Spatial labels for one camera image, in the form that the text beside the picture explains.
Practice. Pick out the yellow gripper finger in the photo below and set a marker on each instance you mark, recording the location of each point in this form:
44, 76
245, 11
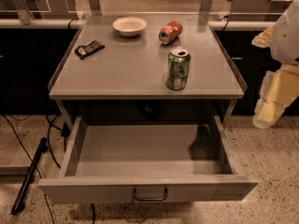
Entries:
263, 39
278, 91

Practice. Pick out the green soda can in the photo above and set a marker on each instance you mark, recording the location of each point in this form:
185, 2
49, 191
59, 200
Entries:
178, 69

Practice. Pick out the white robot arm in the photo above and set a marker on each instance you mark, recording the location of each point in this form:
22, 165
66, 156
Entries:
284, 47

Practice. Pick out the orange soda can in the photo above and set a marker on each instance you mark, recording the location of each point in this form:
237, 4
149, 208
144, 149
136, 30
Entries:
170, 31

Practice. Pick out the open grey top drawer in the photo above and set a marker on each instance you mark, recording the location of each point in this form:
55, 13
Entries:
104, 164

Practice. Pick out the white bowl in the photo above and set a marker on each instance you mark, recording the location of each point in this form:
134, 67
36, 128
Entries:
129, 26

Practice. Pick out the grey cabinet table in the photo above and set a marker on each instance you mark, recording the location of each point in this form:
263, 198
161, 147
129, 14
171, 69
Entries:
135, 68

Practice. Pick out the black snack packet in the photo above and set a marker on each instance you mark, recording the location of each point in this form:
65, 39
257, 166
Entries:
84, 51

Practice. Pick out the black bar on floor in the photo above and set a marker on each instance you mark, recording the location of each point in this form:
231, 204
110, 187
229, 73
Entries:
18, 205

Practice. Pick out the metal drawer handle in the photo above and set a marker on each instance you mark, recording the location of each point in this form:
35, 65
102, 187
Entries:
150, 194

